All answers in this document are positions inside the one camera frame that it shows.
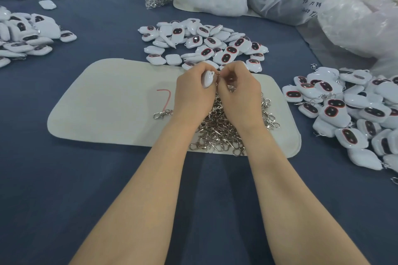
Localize person's right forearm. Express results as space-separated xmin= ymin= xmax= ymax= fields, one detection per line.
xmin=244 ymin=123 xmax=371 ymax=265

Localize person's left forearm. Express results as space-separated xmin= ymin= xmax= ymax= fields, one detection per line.
xmin=70 ymin=120 xmax=203 ymax=265

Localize pile of finished fobs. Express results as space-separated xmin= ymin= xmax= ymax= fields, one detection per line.
xmin=282 ymin=66 xmax=398 ymax=185

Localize person's right hand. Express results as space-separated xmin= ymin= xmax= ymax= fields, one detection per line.
xmin=216 ymin=60 xmax=267 ymax=133

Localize thin red thread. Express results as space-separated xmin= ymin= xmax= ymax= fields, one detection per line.
xmin=156 ymin=88 xmax=172 ymax=111

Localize crumpled clear plastic bag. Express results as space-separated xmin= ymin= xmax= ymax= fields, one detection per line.
xmin=318 ymin=0 xmax=398 ymax=77

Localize person's left hand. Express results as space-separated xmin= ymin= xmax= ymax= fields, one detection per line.
xmin=173 ymin=62 xmax=218 ymax=127

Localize pile of metal clasps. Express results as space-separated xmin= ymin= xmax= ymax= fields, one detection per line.
xmin=188 ymin=84 xmax=281 ymax=156

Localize cream felt work mat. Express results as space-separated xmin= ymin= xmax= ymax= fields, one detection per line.
xmin=47 ymin=58 xmax=302 ymax=158

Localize white fob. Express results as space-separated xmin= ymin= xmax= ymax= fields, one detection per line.
xmin=203 ymin=69 xmax=216 ymax=87

